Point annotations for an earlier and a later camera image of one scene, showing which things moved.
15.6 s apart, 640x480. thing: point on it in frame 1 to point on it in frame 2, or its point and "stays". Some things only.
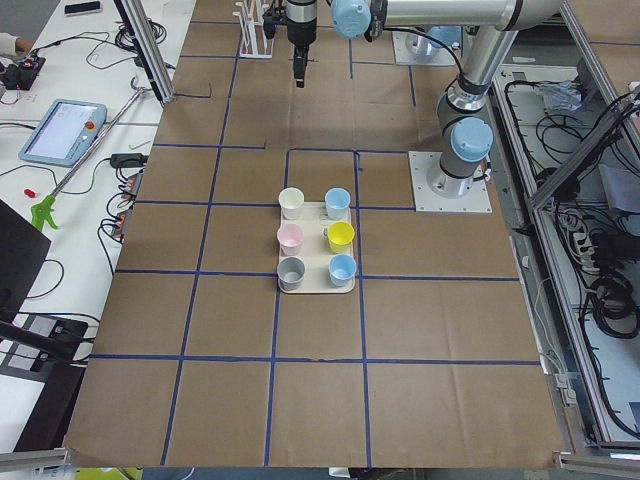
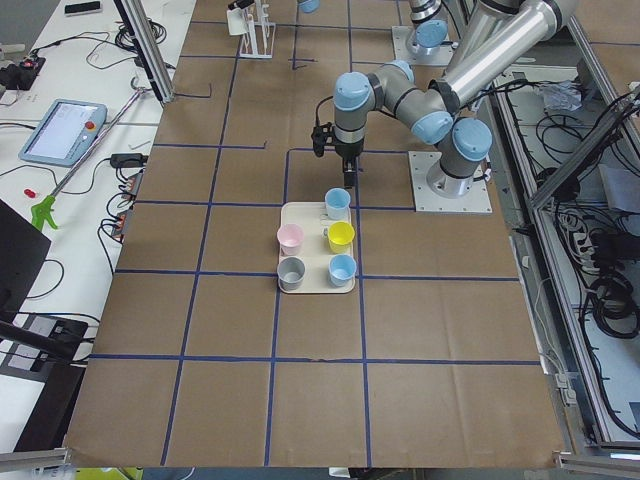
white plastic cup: x=291 y=201 to x=237 y=21
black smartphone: x=82 y=7 stays
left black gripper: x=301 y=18 to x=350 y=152
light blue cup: x=337 y=203 stays
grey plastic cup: x=290 y=273 stays
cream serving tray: x=316 y=253 stays
